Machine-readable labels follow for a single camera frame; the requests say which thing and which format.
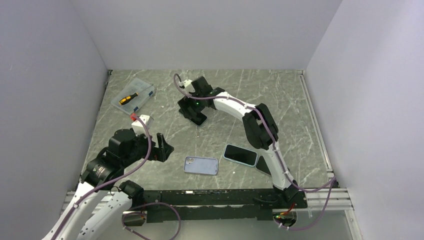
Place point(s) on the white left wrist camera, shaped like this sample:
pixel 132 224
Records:
pixel 140 123

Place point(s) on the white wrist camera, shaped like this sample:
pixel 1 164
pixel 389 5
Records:
pixel 140 123
pixel 187 86

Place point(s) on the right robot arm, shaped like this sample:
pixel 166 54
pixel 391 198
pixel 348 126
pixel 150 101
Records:
pixel 259 126

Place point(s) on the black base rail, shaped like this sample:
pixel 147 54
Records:
pixel 215 204

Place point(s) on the silver black phone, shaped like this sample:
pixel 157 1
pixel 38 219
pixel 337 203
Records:
pixel 264 165

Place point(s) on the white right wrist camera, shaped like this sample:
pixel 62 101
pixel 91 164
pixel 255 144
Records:
pixel 187 86

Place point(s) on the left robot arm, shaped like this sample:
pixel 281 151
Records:
pixel 79 221

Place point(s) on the yellow black screwdriver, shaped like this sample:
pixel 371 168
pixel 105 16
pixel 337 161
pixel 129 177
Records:
pixel 125 100

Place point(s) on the clear plastic organizer box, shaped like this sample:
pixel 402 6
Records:
pixel 143 88

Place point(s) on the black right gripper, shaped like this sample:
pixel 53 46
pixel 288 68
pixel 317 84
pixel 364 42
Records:
pixel 185 103

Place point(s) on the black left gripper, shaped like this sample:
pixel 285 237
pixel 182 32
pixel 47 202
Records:
pixel 161 152

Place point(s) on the light blue phone case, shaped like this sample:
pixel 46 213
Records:
pixel 232 162

